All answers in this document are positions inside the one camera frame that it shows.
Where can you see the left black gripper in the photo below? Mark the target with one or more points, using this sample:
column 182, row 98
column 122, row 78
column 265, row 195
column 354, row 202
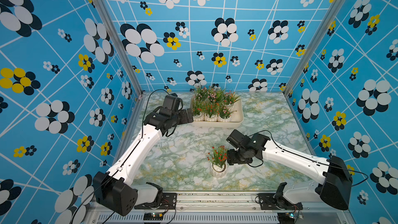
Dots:
column 185, row 118

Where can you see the controller board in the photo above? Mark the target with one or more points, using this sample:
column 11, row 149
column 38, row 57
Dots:
column 286, row 218
column 153, row 217

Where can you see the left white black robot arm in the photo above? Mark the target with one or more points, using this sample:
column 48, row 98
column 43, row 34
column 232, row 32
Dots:
column 114, row 189

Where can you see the pink potted gypsophila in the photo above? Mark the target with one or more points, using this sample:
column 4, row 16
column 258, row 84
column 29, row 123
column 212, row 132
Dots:
column 215, row 95

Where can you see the white plastic storage box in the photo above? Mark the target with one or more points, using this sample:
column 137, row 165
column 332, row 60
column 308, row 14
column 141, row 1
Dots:
column 236, row 121

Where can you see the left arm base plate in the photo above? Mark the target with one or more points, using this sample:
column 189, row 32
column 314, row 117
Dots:
column 167, row 201

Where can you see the right controller board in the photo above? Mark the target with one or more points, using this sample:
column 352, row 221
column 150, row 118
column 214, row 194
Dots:
column 286, row 218

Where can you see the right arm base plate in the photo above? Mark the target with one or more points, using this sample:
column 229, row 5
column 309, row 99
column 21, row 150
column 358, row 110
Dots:
column 268, row 202

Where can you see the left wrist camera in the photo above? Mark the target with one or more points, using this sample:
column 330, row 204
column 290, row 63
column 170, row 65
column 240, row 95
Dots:
column 170, row 105

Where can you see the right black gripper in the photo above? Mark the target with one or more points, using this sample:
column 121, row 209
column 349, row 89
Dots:
column 230, row 159

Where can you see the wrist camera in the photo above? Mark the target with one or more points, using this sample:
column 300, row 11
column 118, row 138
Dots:
column 170, row 105
column 238, row 140

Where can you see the left controller board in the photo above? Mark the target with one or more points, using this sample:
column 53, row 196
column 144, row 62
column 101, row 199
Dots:
column 153, row 217

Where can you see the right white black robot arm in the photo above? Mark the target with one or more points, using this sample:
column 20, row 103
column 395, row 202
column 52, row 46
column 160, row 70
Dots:
column 330, row 181

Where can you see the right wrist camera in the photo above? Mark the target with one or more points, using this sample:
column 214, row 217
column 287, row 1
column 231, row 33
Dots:
column 238, row 140

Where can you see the aluminium front rail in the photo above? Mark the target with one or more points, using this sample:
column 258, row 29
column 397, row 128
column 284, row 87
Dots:
column 221, row 207

